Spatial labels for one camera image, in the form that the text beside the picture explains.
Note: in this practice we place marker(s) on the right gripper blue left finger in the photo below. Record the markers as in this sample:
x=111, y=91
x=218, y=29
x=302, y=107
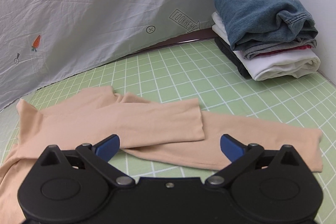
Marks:
x=107, y=148

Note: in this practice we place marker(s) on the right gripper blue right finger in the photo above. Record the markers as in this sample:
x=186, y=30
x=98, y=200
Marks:
x=232, y=148

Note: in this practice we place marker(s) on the beige long-sleeve garment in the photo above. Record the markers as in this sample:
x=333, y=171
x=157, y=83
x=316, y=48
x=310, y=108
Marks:
x=179, y=133

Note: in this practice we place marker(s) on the folded black garment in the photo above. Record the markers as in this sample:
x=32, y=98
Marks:
x=225, y=49

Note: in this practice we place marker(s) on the folded grey garment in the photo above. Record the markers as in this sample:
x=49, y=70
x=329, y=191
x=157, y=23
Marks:
x=266, y=48

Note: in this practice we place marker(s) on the folded white garment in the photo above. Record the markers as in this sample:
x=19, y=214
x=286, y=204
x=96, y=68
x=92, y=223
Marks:
x=292, y=63

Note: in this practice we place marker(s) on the folded red garment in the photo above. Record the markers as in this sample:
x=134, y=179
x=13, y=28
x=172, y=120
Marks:
x=304, y=47

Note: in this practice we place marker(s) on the folded blue denim jeans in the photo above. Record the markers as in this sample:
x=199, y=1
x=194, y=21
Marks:
x=251, y=23

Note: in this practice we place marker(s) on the grey printed backdrop sheet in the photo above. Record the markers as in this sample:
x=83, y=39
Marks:
x=46, y=41

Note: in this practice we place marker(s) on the dark wooden bed frame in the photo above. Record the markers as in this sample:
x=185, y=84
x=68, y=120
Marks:
x=200, y=35

